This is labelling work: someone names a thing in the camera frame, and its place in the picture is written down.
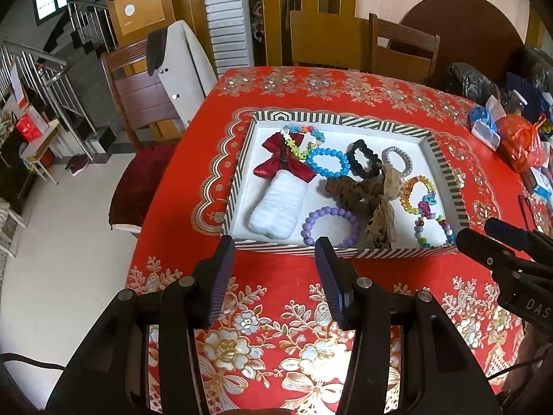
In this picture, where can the wooden cabinet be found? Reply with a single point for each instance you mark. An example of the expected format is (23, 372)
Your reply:
(147, 13)

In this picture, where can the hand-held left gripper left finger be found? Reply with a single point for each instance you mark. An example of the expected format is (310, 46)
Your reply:
(220, 276)

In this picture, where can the striped rectangular tray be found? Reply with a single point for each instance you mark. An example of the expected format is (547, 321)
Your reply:
(406, 233)

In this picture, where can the black scrunchie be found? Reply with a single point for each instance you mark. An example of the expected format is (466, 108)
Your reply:
(354, 149)

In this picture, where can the white jacket with dark collar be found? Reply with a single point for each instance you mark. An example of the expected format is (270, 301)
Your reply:
(190, 65)

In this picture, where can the red bow hair clip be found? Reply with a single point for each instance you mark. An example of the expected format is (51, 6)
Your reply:
(270, 143)

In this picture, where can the white louvred panel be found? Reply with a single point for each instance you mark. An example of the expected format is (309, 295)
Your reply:
(229, 17)

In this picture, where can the dark red seat cushion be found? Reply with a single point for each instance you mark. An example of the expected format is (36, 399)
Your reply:
(138, 181)

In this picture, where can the black plastic bag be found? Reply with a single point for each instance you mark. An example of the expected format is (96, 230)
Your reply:
(471, 82)
(535, 65)

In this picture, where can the small side table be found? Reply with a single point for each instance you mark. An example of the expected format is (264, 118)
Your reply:
(41, 151)

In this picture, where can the wooden chair with slatted back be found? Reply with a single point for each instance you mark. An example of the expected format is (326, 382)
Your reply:
(138, 90)

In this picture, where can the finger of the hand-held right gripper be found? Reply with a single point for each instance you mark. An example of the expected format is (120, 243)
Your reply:
(488, 250)
(518, 237)

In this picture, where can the blue and white plastic bag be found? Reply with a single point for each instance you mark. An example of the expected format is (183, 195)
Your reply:
(484, 129)

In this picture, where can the round brown tabletop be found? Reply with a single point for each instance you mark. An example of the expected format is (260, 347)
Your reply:
(475, 21)

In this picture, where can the dark blue bag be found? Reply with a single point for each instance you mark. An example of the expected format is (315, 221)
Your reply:
(527, 95)

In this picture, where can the white fluffy scrunchie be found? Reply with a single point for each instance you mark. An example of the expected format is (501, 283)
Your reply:
(276, 207)

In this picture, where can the wooden chair with open back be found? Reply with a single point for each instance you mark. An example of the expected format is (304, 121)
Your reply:
(389, 65)

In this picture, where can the red paper bag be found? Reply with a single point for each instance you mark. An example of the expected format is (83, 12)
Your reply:
(30, 127)

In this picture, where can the orange plastic bag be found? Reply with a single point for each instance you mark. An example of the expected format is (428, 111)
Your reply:
(518, 138)

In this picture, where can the metal stair railing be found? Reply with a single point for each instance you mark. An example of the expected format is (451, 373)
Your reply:
(39, 54)

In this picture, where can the wooden chair with plain back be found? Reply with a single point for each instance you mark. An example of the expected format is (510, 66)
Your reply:
(324, 39)

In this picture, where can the brown leopard bow scrunchie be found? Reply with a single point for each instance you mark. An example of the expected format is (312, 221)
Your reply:
(345, 190)

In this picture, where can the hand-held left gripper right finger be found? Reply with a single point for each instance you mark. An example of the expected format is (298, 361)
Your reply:
(330, 276)

